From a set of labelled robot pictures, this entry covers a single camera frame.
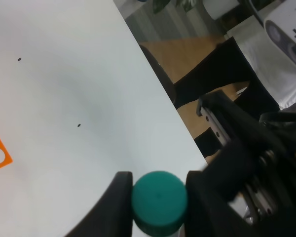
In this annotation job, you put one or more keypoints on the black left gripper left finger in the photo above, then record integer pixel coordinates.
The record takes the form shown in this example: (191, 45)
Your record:
(112, 214)

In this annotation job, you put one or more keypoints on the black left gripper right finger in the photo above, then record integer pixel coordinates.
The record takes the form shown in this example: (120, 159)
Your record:
(208, 215)

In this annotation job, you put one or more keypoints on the test tube with green cap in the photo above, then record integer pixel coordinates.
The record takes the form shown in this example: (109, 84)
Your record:
(159, 204)

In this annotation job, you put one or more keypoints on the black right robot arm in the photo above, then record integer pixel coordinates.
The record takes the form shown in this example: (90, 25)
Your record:
(249, 189)

